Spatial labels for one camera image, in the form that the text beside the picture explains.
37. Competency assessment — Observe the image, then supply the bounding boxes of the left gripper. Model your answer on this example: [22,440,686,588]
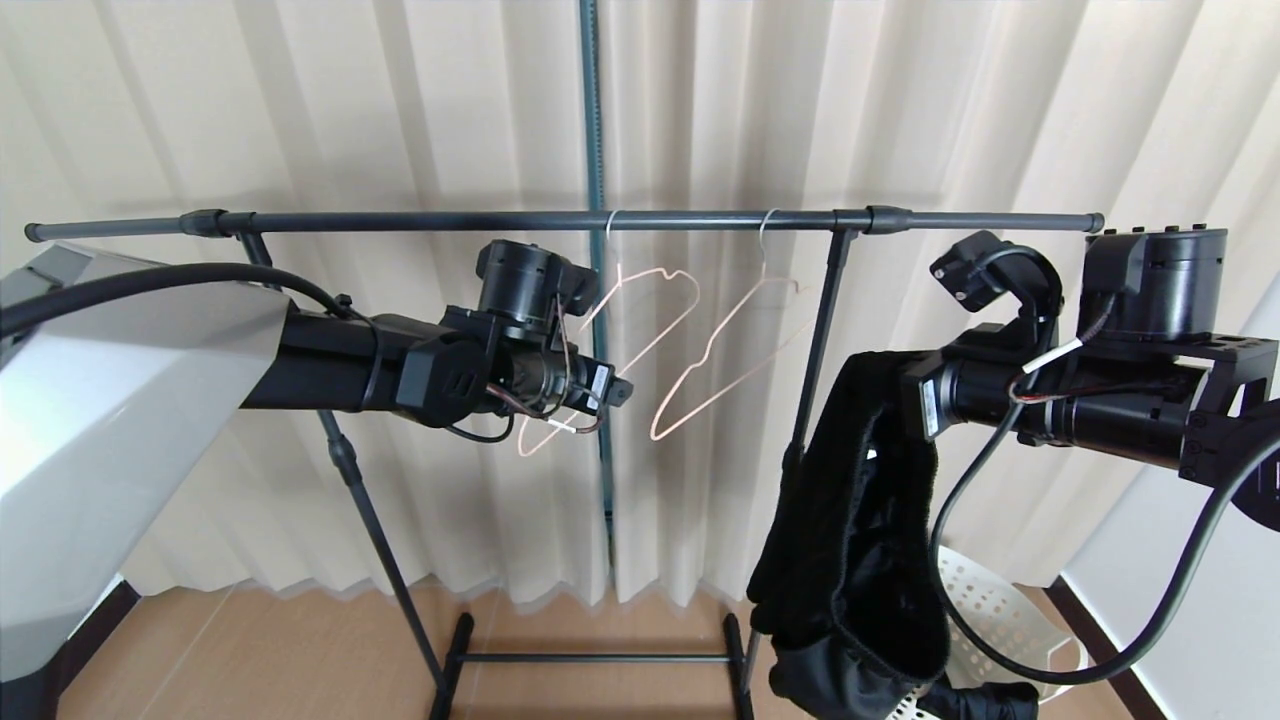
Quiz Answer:
[490,338,634,419]

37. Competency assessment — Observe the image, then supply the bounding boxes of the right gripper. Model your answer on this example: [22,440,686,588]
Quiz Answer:
[903,325,1201,471]

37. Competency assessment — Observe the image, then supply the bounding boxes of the pink clothes hanger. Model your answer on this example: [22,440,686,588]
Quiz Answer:
[650,208,817,442]
[516,210,702,458]

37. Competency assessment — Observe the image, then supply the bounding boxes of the black shorts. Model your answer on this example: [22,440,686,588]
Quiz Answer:
[748,350,951,720]

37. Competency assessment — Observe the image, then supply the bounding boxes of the black clothes rack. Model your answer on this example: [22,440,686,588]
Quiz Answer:
[25,207,1106,720]

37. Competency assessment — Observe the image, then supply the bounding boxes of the white laundry basket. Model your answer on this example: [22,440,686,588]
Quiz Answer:
[880,545,1091,720]

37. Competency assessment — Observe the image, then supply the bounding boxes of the beige curtain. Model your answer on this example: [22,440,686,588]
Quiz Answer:
[598,0,1280,611]
[0,0,613,611]

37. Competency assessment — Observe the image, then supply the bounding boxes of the black garment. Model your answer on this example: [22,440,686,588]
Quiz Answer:
[920,680,1041,720]

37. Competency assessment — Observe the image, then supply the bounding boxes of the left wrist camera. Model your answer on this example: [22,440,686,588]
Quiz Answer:
[548,258,603,321]

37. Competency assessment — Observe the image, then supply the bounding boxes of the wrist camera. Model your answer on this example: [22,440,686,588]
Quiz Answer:
[930,230,1063,346]
[548,258,603,321]

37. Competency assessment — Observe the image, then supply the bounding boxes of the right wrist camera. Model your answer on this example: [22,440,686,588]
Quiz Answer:
[930,230,1063,346]

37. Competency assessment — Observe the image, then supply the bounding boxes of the black cable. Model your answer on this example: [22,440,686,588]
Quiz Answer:
[0,262,361,341]
[928,380,1280,688]

